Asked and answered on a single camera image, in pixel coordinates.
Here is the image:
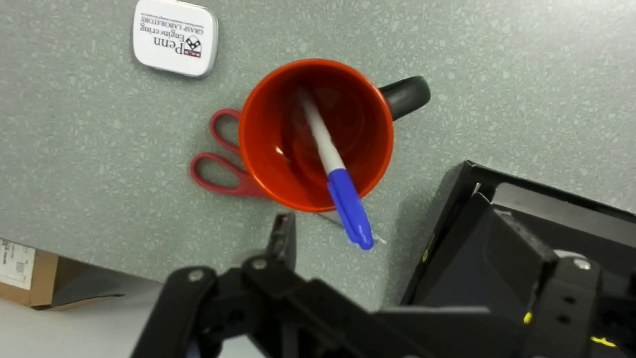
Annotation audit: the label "cardboard box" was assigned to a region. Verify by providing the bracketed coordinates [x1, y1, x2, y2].
[0, 237, 165, 312]

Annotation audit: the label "white marker with blue cap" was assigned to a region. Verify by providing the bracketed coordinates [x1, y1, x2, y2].
[297, 89, 375, 251]

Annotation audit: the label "red-handled scissors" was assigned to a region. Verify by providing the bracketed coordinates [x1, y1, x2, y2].
[190, 108, 388, 245]

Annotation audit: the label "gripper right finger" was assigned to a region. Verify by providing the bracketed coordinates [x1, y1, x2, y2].
[415, 193, 636, 358]

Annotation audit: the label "red mug with black handle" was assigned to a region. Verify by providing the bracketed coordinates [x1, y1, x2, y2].
[238, 58, 432, 213]

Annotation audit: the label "white rectangular tin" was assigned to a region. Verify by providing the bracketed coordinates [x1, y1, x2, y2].
[132, 0, 219, 78]

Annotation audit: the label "black framed screen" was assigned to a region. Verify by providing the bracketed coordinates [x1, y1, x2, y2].
[399, 160, 636, 307]

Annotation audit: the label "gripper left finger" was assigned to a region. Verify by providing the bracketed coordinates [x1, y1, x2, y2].
[130, 213, 379, 358]

